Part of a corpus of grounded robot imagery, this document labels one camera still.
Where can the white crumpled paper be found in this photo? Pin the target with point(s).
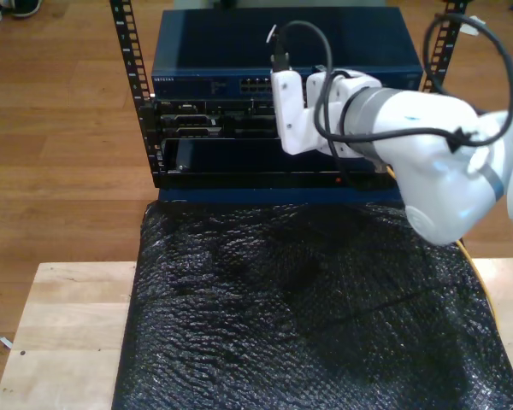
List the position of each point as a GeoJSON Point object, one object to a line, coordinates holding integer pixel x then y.
{"type": "Point", "coordinates": [470, 30]}

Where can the blue base board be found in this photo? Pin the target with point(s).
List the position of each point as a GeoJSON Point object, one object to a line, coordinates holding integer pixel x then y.
{"type": "Point", "coordinates": [239, 195]}

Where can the black rack server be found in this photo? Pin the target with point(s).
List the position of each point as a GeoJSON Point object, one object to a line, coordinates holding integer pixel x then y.
{"type": "Point", "coordinates": [188, 121]}

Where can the black bubble mat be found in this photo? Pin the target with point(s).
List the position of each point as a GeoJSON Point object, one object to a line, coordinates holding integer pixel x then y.
{"type": "Point", "coordinates": [261, 333]}

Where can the dark blue shoe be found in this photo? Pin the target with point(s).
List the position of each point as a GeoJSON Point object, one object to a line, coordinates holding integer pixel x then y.
{"type": "Point", "coordinates": [25, 8]}

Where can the black perforated rack post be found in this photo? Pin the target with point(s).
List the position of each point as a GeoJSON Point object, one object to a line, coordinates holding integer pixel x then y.
{"type": "Point", "coordinates": [442, 47]}
{"type": "Point", "coordinates": [128, 42]}

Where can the blue network switch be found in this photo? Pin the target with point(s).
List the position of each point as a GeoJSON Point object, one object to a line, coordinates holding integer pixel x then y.
{"type": "Point", "coordinates": [218, 42]}

